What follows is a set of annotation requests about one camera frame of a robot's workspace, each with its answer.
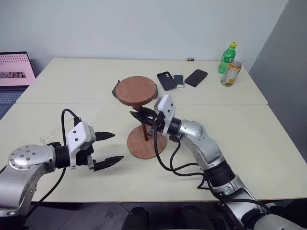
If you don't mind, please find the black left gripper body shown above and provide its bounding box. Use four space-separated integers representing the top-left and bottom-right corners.
76 144 95 170

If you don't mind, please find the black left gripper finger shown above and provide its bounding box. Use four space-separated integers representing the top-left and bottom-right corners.
95 131 116 142
92 155 125 173

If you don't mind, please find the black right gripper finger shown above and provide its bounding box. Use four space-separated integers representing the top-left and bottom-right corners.
129 111 156 126
136 106 157 116

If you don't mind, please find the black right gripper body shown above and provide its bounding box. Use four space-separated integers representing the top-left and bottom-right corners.
149 112 166 132

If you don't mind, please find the dark wooden pole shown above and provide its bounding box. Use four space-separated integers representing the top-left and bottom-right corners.
137 104 150 142

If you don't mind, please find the round wooden disc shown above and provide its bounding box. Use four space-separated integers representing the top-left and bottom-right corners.
115 75 159 106

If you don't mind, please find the round wooden base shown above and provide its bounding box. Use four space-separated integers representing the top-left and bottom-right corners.
127 125 167 160

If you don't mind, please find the black phone case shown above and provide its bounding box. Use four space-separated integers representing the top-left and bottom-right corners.
156 71 178 92

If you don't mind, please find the clear plastic phone case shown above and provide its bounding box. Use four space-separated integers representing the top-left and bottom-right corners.
39 125 72 145

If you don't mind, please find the white smartphone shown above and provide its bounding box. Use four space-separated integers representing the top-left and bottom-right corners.
172 72 185 89

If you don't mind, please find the black smartphone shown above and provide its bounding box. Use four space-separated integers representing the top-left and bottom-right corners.
184 69 209 87

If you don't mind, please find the green plastic bottle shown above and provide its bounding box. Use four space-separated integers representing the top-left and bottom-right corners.
218 41 238 74

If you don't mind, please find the laptop with pink screen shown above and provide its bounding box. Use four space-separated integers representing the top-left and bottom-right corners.
0 51 37 120

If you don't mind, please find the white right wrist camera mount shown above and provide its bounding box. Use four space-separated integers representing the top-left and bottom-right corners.
153 94 177 135

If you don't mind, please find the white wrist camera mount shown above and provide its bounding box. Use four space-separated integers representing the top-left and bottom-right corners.
66 122 97 170
153 94 177 135

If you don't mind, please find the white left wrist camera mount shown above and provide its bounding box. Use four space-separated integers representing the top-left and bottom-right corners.
66 122 97 170

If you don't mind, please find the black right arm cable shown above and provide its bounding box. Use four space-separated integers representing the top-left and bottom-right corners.
147 114 271 213

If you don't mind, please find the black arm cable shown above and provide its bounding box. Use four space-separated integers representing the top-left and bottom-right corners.
147 114 271 213
28 108 83 209

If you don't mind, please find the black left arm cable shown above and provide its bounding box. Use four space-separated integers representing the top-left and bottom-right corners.
28 108 83 209

